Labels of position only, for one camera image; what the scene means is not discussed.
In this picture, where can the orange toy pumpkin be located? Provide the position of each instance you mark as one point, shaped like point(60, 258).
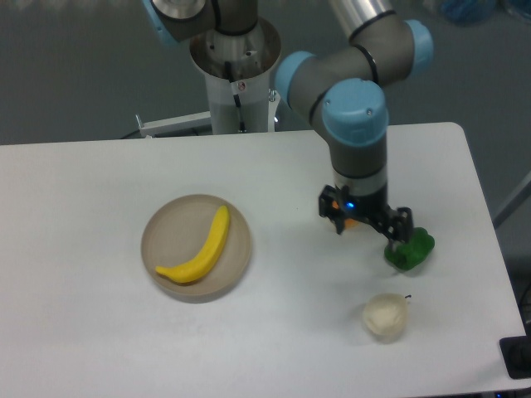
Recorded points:
point(339, 219)

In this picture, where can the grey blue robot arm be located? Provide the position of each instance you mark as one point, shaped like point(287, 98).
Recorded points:
point(339, 96)

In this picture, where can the yellow toy banana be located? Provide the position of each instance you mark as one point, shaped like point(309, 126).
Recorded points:
point(202, 263)

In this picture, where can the white left mounting bracket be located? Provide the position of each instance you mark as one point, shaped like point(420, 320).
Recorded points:
point(190, 124)

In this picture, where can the black device at table edge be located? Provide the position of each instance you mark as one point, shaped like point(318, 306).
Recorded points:
point(516, 355)

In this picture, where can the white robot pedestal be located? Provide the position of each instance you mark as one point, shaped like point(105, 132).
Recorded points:
point(237, 71)

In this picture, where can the green toy bell pepper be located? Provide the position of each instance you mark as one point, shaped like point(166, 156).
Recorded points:
point(407, 256)

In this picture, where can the beige round plate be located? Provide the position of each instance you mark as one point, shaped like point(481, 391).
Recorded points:
point(176, 233)

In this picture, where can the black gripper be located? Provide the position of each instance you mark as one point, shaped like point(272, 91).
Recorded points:
point(340, 207)

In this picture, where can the white toy pear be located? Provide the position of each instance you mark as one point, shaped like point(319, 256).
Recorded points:
point(386, 315)

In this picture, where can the blue plastic bag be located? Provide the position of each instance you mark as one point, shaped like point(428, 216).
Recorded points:
point(465, 12)

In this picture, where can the grey metal table leg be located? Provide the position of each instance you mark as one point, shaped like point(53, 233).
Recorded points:
point(512, 202)

